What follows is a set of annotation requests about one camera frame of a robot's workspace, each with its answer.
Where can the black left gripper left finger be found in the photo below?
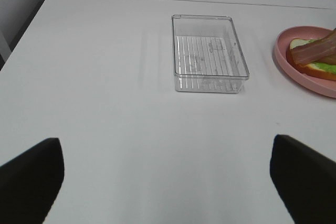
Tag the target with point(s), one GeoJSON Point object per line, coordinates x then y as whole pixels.
{"type": "Point", "coordinates": [31, 181]}

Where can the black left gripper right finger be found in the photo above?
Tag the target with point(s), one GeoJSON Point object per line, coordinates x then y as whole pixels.
{"type": "Point", "coordinates": [304, 180]}

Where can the bread slice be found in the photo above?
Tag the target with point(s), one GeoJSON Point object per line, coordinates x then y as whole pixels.
{"type": "Point", "coordinates": [302, 69]}

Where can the green lettuce leaf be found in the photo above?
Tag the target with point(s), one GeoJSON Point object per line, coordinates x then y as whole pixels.
{"type": "Point", "coordinates": [323, 66]}

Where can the pink round plate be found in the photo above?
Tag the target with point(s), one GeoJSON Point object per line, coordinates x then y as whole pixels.
{"type": "Point", "coordinates": [320, 86]}

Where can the clear left plastic tray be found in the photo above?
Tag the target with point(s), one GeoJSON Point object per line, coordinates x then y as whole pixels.
{"type": "Point", "coordinates": [207, 55]}

